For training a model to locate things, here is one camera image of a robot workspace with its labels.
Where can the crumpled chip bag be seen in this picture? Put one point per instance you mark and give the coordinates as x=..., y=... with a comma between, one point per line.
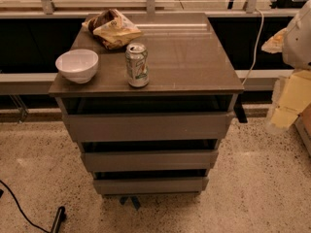
x=112, y=29

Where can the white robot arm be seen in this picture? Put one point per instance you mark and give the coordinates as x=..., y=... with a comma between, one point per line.
x=294, y=41

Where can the grey drawer cabinet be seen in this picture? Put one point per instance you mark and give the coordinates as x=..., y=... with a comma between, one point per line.
x=189, y=73

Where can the cardboard box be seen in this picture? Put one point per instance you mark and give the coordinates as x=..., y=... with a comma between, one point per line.
x=291, y=105

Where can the green soda can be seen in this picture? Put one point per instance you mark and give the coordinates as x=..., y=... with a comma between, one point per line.
x=136, y=64

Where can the white ceramic bowl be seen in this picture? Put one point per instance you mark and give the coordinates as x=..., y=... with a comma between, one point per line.
x=78, y=66

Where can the black floor object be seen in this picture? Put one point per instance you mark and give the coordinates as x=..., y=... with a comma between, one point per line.
x=59, y=218

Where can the grey drawer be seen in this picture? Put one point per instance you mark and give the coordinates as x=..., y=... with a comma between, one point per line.
x=126, y=161
x=147, y=127
x=151, y=186

